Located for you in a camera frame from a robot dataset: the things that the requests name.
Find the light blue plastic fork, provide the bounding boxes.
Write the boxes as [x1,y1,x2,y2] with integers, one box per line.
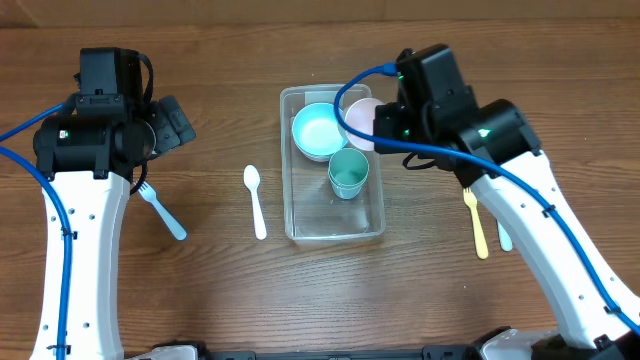
[139,182,187,241]

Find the light blue plastic bowl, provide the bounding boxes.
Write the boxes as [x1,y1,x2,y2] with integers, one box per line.
[291,103,347,162]

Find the white plastic spoon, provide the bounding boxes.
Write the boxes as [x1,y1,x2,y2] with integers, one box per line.
[243,165,267,240]

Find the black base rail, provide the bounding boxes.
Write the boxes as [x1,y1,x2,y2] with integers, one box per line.
[153,341,482,360]

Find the green plastic cup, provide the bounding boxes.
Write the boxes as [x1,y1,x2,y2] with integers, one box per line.
[328,148,369,200]

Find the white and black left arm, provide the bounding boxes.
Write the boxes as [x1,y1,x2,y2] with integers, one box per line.
[32,48,196,359]

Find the pink plastic cup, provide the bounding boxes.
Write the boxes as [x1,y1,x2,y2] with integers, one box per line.
[344,98,383,152]

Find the yellow plastic utensil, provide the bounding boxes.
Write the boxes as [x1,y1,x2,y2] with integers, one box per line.
[463,188,489,260]

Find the clear plastic container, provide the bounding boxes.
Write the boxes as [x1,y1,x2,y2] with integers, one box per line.
[280,84,386,244]

